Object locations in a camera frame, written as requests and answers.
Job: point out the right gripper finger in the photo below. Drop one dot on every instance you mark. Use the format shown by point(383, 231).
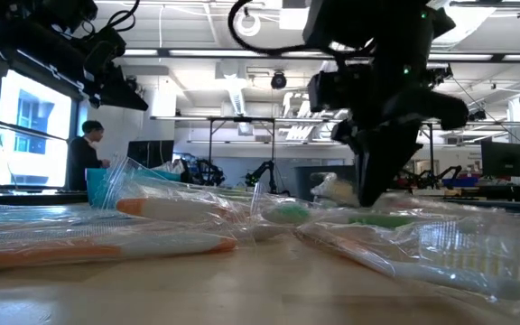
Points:
point(368, 167)
point(395, 158)

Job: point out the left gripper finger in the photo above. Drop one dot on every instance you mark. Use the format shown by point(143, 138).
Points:
point(120, 101)
point(122, 86)

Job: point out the green toothbrush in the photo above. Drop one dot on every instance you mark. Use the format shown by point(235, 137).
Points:
point(224, 190)
point(291, 214)

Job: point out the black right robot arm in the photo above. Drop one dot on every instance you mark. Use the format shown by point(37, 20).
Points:
point(377, 22)

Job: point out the background black robot arm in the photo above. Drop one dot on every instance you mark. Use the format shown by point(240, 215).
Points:
point(431, 178)
point(210, 173)
point(264, 169)

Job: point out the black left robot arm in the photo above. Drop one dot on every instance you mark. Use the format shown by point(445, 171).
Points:
point(16, 31)

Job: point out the black monitor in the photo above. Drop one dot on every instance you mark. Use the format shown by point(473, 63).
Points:
point(151, 153)
point(506, 158)

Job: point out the person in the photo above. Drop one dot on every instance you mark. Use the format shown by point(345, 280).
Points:
point(81, 158)

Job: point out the blue background crate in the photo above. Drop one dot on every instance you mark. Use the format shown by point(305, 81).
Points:
point(461, 182)

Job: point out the teal plastic bin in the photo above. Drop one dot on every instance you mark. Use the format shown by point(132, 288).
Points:
point(94, 180)

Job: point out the background dark table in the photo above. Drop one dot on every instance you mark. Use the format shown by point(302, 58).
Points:
point(490, 194)

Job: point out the teal plastic lid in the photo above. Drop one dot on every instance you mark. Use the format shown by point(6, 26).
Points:
point(25, 214)

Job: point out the black rig frame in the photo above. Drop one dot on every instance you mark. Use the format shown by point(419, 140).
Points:
point(430, 149)
point(242, 119)

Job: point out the black window frame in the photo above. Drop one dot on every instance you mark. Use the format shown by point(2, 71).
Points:
point(76, 149)

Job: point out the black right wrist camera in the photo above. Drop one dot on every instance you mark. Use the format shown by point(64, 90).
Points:
point(332, 90)

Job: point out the silver ceiling duct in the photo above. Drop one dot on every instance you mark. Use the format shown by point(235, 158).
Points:
point(238, 101)

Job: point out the black round ceiling camera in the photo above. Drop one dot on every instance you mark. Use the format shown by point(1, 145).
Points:
point(278, 80)

